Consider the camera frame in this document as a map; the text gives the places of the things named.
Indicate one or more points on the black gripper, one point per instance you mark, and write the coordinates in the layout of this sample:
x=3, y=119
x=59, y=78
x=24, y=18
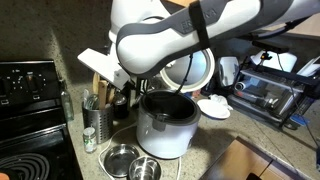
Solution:
x=126, y=87

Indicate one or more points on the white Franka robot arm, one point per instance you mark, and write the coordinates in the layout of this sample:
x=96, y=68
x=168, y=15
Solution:
x=166, y=40

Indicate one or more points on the dark jar silver lid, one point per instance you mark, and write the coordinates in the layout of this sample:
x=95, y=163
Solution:
x=120, y=108

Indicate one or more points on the round-headed wooden spoon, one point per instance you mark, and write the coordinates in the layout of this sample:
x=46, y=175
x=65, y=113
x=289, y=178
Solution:
x=96, y=83

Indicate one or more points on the white plastic utensil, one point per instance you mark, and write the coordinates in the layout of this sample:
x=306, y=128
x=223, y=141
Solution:
x=85, y=98

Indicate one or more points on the perforated steel utensil holder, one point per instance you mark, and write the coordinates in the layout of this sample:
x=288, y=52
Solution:
x=98, y=125

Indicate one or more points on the white rice cooker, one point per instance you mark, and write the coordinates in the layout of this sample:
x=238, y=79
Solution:
x=166, y=136

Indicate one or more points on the flat wooden spatula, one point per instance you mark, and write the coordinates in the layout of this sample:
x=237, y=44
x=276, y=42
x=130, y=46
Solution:
x=102, y=93

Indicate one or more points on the teal whisk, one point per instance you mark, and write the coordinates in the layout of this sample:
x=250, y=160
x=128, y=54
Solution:
x=91, y=101

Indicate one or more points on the tall clear glass bottle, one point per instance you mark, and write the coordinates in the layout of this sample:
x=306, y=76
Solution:
x=66, y=103

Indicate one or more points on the small spice jar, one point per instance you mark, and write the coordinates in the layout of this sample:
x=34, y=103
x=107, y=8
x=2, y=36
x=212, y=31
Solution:
x=89, y=141

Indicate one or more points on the shallow steel pan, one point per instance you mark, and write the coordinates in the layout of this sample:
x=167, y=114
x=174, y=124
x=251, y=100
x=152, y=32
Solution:
x=118, y=160

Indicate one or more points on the small steel pot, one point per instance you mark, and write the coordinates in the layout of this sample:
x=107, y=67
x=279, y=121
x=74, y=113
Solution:
x=145, y=170

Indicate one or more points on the white plate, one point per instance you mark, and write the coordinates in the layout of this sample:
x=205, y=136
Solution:
x=211, y=111

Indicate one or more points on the crumpled white paper towel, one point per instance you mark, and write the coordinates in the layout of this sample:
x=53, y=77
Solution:
x=220, y=100

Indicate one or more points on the black electric stove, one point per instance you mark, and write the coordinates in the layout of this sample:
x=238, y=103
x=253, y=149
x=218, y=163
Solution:
x=30, y=116

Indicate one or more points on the white countertop appliance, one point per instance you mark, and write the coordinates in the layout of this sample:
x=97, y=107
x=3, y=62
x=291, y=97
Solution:
x=228, y=71

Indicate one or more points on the black toaster oven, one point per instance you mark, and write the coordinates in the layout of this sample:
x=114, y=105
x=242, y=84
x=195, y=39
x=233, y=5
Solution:
x=273, y=96

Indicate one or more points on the flat black object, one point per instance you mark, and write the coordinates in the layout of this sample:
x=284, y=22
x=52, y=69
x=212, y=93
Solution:
x=254, y=176

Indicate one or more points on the small blue object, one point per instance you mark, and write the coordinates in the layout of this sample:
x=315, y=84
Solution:
x=298, y=120

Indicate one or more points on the white box-shaped appliance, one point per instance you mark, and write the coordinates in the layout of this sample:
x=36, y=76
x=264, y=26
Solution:
x=310, y=68

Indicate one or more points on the wooden wall cabinet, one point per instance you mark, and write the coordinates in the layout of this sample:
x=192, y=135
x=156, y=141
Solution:
x=310, y=30

